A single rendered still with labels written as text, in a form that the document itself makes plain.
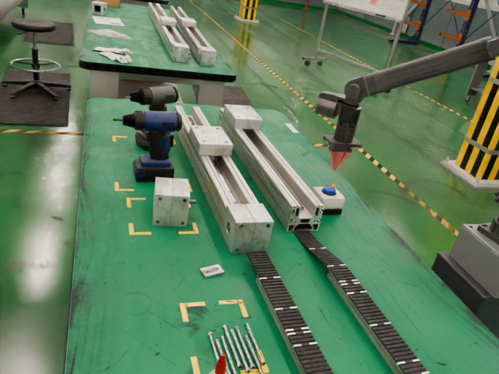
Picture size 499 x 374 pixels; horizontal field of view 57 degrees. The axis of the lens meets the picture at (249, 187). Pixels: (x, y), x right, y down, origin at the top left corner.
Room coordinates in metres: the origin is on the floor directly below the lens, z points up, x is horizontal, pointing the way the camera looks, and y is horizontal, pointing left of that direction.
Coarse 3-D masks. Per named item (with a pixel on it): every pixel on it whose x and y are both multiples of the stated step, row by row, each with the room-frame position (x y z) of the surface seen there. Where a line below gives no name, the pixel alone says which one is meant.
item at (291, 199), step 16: (224, 128) 1.77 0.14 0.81; (240, 128) 1.65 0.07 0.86; (240, 144) 1.57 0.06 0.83; (256, 144) 1.62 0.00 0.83; (256, 160) 1.40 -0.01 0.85; (272, 160) 1.47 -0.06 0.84; (256, 176) 1.38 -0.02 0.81; (272, 176) 1.29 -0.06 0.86; (288, 176) 1.33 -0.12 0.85; (272, 192) 1.25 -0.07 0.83; (288, 192) 1.19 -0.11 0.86; (304, 192) 1.22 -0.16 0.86; (272, 208) 1.23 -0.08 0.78; (288, 208) 1.15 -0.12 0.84; (304, 208) 1.19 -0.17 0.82; (320, 208) 1.15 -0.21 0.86; (288, 224) 1.12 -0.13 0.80; (304, 224) 1.17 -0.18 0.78
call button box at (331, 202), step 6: (318, 192) 1.28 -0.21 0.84; (324, 192) 1.28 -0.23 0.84; (336, 192) 1.31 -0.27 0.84; (318, 198) 1.27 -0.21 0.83; (324, 198) 1.25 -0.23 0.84; (330, 198) 1.26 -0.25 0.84; (336, 198) 1.27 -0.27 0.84; (342, 198) 1.27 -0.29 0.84; (324, 204) 1.25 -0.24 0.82; (330, 204) 1.26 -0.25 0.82; (336, 204) 1.27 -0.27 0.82; (342, 204) 1.27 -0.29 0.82; (324, 210) 1.25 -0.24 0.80; (330, 210) 1.26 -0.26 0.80; (336, 210) 1.27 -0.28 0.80
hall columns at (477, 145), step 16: (256, 0) 11.33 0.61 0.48; (240, 16) 11.39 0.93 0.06; (496, 64) 4.01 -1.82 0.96; (496, 80) 3.95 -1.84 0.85; (496, 96) 3.89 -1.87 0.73; (480, 112) 3.98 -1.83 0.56; (496, 112) 3.83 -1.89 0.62; (480, 128) 3.91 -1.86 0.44; (496, 128) 3.77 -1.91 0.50; (464, 144) 4.01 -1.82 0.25; (480, 144) 3.85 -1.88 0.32; (496, 144) 3.75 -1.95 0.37; (464, 160) 3.94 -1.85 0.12; (480, 160) 3.79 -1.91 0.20; (496, 160) 3.78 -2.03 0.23; (480, 176) 3.74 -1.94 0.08; (496, 176) 3.80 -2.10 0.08
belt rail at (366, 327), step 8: (328, 272) 0.94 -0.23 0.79; (336, 280) 0.90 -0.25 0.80; (336, 288) 0.90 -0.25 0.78; (344, 296) 0.86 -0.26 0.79; (352, 304) 0.84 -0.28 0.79; (352, 312) 0.82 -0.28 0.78; (360, 320) 0.79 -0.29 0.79; (368, 328) 0.77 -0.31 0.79; (368, 336) 0.76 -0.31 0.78; (376, 336) 0.74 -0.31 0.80; (376, 344) 0.73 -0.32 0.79; (384, 352) 0.71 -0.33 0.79; (392, 360) 0.68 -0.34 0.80; (392, 368) 0.68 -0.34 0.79
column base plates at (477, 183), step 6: (240, 18) 11.16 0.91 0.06; (444, 162) 4.06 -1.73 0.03; (450, 162) 4.05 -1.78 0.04; (450, 168) 3.95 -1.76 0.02; (456, 168) 3.91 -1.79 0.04; (456, 174) 3.86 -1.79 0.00; (462, 174) 3.82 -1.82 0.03; (468, 174) 3.81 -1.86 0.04; (468, 180) 3.74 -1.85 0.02; (474, 180) 3.70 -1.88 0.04; (480, 180) 3.72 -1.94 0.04; (486, 180) 3.75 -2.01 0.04; (492, 180) 3.78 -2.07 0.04; (498, 180) 3.80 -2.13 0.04; (474, 186) 3.64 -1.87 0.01; (480, 186) 3.65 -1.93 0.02; (486, 186) 3.68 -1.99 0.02; (492, 186) 3.70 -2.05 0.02; (498, 186) 3.73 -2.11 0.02
